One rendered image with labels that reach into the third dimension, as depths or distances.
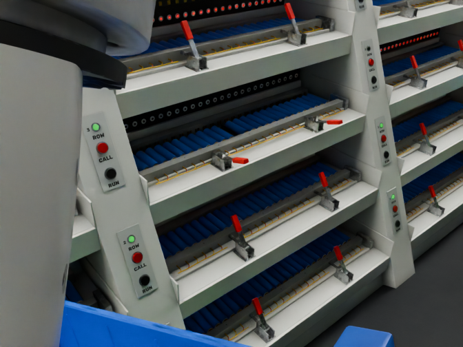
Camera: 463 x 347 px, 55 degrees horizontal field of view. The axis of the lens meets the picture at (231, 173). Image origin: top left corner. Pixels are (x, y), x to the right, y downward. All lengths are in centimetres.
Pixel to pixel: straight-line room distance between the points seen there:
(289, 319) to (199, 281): 27
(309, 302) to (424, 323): 27
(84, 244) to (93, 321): 41
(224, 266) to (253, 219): 14
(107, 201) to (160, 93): 20
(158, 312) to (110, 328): 49
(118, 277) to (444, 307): 79
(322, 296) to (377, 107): 48
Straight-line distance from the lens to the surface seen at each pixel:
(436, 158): 142
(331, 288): 114
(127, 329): 32
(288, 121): 101
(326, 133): 104
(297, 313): 107
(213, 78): 85
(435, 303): 125
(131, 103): 77
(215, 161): 87
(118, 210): 75
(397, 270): 130
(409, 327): 117
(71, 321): 37
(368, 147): 116
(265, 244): 96
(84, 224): 75
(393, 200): 124
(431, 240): 151
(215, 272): 89
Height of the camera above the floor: 68
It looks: 13 degrees down
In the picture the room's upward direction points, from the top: 14 degrees counter-clockwise
